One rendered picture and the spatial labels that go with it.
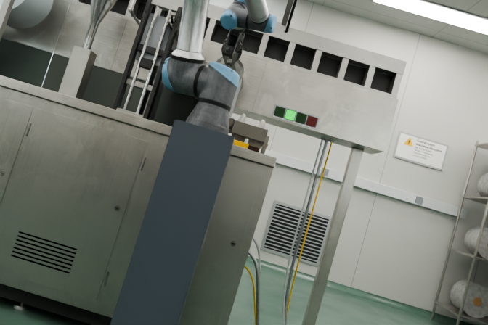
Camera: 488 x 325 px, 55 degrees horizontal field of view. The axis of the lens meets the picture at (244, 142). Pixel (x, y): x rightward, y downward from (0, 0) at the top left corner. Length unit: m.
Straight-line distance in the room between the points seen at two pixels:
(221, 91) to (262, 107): 0.99
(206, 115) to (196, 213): 0.32
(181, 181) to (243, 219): 0.49
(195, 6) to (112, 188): 0.82
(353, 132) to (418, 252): 2.80
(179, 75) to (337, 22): 3.73
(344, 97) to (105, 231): 1.42
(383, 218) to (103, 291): 3.55
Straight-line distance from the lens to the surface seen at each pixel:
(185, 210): 1.51
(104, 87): 2.67
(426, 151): 5.20
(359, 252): 5.04
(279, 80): 2.58
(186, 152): 1.51
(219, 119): 1.55
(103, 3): 2.50
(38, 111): 2.11
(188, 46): 1.63
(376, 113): 2.64
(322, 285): 2.77
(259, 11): 1.81
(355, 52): 2.68
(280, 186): 4.86
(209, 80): 1.58
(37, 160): 2.09
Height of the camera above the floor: 0.77
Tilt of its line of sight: 5 degrees up
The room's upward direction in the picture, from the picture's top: 17 degrees clockwise
